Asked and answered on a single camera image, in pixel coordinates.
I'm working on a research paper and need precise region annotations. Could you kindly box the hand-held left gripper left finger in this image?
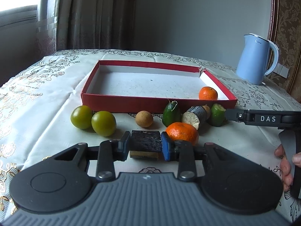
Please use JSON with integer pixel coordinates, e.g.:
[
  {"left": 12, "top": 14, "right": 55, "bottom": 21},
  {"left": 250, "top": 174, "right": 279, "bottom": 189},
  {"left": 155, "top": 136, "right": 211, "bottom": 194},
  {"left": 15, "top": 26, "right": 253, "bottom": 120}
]
[{"left": 50, "top": 131, "right": 131, "bottom": 182}]

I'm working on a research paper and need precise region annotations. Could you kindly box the person's right hand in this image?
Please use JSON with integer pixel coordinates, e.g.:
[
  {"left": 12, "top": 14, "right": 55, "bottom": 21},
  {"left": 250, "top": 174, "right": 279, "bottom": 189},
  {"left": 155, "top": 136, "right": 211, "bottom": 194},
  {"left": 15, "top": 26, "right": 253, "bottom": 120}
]
[{"left": 275, "top": 144, "right": 301, "bottom": 191}]

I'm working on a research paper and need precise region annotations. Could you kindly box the small orange tangerine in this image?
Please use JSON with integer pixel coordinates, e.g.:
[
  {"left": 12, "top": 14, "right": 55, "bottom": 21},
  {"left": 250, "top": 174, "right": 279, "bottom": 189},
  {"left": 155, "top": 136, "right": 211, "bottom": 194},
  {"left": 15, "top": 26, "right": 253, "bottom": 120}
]
[{"left": 199, "top": 86, "right": 218, "bottom": 101}]

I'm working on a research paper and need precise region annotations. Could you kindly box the whole green feijoa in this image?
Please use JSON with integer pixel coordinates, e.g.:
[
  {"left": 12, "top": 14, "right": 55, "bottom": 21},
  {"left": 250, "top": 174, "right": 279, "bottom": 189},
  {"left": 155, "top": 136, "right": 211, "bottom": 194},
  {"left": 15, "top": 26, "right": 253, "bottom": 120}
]
[{"left": 162, "top": 101, "right": 182, "bottom": 128}]

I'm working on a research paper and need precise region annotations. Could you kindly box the dark sugarcane piece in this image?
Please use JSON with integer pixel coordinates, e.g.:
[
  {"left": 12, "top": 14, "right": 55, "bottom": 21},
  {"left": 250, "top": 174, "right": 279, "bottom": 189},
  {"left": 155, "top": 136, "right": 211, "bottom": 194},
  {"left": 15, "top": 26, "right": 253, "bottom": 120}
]
[
  {"left": 129, "top": 130, "right": 163, "bottom": 160},
  {"left": 181, "top": 106, "right": 209, "bottom": 130}
]

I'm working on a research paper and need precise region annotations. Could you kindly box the grey brown curtain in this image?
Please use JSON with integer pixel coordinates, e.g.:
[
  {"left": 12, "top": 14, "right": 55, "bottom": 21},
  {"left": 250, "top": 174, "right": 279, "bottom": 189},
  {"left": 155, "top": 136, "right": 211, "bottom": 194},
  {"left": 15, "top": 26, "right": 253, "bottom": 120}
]
[{"left": 35, "top": 0, "right": 140, "bottom": 52}]

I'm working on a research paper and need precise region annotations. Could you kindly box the large orange tangerine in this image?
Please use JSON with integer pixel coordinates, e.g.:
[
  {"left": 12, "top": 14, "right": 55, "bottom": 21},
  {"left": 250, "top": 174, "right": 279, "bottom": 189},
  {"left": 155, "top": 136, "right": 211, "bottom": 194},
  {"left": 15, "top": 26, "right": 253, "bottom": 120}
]
[{"left": 166, "top": 122, "right": 199, "bottom": 146}]

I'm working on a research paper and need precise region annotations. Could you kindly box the wooden framed patterned headboard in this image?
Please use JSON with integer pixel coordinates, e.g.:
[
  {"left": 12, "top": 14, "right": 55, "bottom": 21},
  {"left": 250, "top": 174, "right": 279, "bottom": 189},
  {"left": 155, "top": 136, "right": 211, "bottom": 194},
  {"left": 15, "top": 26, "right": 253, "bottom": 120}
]
[{"left": 268, "top": 0, "right": 301, "bottom": 97}]

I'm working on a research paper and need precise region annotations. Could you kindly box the white wall outlet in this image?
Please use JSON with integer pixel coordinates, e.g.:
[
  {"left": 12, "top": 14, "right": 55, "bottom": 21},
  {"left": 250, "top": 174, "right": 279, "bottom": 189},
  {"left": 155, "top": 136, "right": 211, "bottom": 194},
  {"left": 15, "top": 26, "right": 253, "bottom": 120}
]
[{"left": 274, "top": 63, "right": 289, "bottom": 78}]

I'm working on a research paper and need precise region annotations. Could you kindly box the cut green feijoa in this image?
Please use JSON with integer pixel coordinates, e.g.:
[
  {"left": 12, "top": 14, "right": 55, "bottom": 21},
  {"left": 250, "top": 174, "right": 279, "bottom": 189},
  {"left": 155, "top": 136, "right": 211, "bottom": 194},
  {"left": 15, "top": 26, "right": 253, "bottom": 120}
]
[{"left": 207, "top": 103, "right": 227, "bottom": 127}]

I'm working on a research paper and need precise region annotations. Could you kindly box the light blue electric kettle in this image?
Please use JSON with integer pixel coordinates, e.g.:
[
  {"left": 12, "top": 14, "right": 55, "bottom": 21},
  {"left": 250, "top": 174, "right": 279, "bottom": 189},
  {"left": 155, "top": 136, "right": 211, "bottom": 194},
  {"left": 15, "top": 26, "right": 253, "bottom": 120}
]
[{"left": 236, "top": 33, "right": 280, "bottom": 86}]

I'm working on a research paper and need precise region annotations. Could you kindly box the red cardboard box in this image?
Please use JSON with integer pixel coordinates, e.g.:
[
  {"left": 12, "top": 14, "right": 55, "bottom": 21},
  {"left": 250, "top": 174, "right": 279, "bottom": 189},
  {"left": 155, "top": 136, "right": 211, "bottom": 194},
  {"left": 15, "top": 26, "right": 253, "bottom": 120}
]
[{"left": 81, "top": 60, "right": 238, "bottom": 113}]

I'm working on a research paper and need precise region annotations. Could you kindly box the green tomato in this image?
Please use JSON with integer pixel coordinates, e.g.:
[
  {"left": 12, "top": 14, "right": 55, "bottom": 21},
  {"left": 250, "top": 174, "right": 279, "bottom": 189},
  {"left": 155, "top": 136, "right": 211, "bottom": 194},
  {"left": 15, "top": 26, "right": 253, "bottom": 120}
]
[
  {"left": 71, "top": 105, "right": 94, "bottom": 130},
  {"left": 91, "top": 111, "right": 117, "bottom": 137}
]

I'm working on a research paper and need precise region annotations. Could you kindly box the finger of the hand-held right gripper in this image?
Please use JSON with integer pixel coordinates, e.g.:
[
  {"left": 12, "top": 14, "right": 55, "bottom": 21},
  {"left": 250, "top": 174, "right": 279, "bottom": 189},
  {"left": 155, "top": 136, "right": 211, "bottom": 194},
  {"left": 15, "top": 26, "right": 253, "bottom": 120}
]
[{"left": 224, "top": 108, "right": 246, "bottom": 124}]

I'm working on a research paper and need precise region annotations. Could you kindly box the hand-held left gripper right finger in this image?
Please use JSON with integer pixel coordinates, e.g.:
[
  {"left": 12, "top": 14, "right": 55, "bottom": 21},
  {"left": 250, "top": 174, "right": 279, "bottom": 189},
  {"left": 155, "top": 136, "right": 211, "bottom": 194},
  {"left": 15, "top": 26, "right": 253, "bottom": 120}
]
[{"left": 161, "top": 132, "right": 236, "bottom": 182}]

